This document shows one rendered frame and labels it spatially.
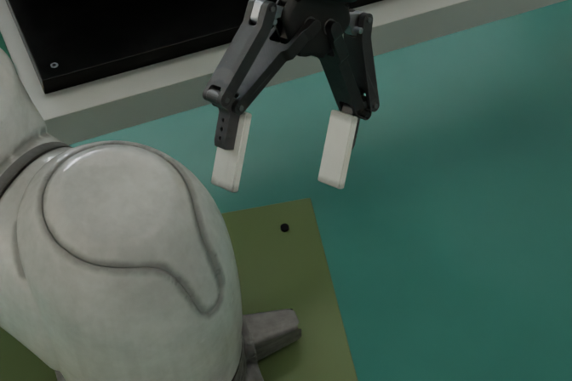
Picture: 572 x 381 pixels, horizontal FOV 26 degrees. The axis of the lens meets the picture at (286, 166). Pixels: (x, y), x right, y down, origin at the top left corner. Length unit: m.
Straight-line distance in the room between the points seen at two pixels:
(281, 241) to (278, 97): 1.33
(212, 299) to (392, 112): 1.58
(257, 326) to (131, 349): 0.20
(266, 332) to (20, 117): 0.29
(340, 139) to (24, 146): 0.32
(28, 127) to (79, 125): 0.45
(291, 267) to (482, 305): 1.04
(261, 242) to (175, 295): 0.30
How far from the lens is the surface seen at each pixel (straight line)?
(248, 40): 1.05
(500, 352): 2.13
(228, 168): 1.07
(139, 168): 0.90
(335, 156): 1.17
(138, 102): 1.45
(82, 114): 1.43
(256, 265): 1.17
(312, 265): 1.17
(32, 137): 1.01
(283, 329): 1.09
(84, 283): 0.88
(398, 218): 2.29
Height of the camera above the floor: 1.74
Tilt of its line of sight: 47 degrees down
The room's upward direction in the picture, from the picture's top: straight up
